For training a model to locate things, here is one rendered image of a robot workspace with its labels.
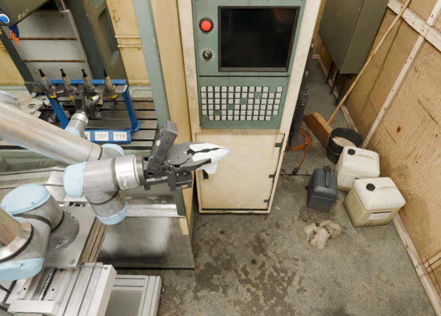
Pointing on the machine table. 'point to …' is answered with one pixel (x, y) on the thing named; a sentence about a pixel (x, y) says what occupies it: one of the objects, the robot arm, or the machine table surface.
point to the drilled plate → (32, 104)
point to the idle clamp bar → (75, 106)
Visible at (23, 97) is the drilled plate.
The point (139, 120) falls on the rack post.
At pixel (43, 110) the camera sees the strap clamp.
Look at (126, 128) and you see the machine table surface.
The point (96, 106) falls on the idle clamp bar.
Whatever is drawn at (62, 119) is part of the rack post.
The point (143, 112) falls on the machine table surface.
